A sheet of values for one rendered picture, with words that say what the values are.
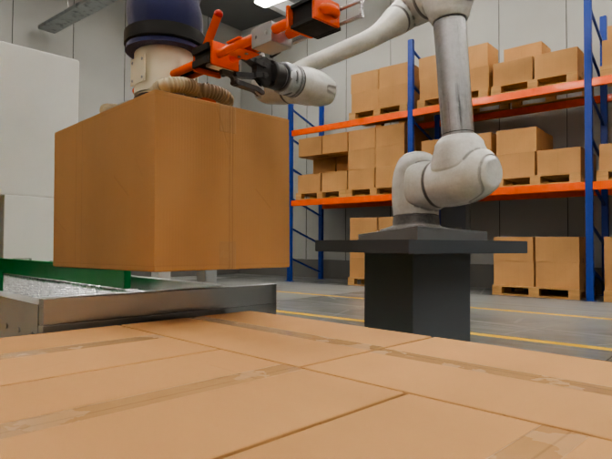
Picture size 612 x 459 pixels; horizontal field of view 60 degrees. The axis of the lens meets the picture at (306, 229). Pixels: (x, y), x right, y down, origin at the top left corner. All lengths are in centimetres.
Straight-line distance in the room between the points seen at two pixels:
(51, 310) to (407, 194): 110
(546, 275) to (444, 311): 662
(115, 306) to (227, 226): 34
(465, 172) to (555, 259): 672
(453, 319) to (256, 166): 84
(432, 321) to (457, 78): 76
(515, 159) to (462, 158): 691
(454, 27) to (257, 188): 84
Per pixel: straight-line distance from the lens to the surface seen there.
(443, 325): 178
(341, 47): 181
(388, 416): 63
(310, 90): 157
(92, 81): 1175
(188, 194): 125
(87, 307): 137
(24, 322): 145
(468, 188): 165
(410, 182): 178
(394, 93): 969
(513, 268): 849
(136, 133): 130
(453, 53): 179
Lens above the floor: 73
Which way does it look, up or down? 2 degrees up
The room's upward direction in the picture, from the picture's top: straight up
